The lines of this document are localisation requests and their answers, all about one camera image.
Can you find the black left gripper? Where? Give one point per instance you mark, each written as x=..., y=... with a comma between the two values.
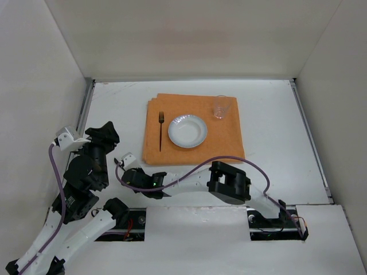
x=103, y=136

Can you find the clear plastic cup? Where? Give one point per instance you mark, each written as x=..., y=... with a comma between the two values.
x=221, y=105

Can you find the aluminium frame rail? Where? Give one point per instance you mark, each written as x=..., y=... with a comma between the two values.
x=85, y=106
x=311, y=140

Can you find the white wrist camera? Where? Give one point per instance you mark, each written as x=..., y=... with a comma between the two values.
x=129, y=161
x=69, y=140

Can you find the right aluminium frame rail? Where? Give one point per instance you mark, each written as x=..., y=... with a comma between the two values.
x=311, y=140

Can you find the orange cloth placemat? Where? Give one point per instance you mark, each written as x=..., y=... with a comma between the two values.
x=224, y=135

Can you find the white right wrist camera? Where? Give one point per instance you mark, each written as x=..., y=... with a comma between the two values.
x=129, y=161

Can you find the black fork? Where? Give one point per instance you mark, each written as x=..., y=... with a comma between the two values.
x=161, y=120

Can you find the left aluminium frame rail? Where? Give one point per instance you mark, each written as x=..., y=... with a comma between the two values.
x=85, y=106

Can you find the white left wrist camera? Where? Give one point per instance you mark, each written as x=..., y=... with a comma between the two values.
x=69, y=140

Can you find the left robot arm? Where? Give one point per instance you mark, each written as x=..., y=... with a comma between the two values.
x=53, y=250

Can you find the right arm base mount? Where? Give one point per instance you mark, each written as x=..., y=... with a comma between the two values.
x=284, y=228

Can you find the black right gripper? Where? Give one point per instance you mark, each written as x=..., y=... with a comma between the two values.
x=126, y=175

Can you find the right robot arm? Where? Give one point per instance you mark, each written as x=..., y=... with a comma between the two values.
x=225, y=182

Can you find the white round plate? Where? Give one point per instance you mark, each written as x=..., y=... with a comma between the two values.
x=187, y=131

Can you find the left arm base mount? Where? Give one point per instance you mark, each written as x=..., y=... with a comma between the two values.
x=133, y=230

